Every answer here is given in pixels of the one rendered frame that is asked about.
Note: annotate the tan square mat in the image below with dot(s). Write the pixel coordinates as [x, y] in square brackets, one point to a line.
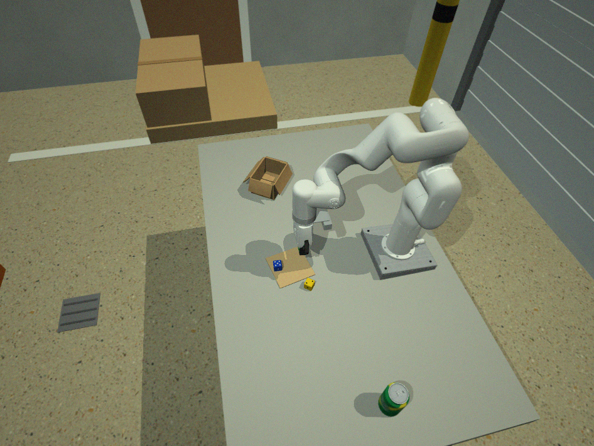
[295, 267]

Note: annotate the brown cardboard box with flaps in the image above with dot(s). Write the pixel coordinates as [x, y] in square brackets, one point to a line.
[268, 170]

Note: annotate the yellow die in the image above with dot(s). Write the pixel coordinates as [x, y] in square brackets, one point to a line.
[309, 284]

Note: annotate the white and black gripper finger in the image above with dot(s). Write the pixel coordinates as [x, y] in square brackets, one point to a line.
[305, 249]

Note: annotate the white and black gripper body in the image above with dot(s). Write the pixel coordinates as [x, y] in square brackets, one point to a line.
[303, 233]

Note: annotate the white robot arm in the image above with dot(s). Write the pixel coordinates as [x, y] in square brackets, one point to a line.
[426, 201]

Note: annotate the green drink can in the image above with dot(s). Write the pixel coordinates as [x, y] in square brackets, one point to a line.
[393, 399]

